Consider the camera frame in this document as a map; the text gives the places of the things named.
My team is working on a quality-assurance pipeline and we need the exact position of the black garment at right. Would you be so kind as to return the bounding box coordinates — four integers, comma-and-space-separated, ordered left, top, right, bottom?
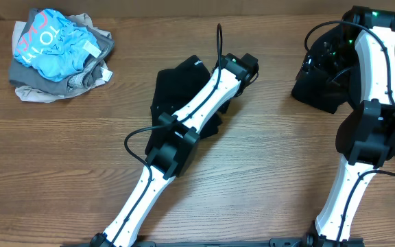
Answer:
290, 23, 395, 196

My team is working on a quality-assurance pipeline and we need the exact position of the grey folded garment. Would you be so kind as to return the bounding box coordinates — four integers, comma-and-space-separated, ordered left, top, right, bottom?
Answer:
9, 9, 115, 96

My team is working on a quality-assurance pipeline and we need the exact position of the light blue printed shirt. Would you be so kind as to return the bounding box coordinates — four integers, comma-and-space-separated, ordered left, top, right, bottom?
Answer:
14, 9, 101, 82

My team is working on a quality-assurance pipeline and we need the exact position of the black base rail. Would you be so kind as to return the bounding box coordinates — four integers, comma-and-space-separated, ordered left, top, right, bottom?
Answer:
61, 237, 365, 247

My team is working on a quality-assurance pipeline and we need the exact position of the black t-shirt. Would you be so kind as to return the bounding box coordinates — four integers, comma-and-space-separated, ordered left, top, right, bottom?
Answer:
144, 54, 232, 157

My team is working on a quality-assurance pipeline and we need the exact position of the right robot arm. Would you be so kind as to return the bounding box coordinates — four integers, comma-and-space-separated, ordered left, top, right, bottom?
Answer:
291, 5, 395, 246

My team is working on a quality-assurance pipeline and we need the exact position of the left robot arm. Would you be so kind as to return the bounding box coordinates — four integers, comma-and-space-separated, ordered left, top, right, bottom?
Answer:
89, 54, 259, 247

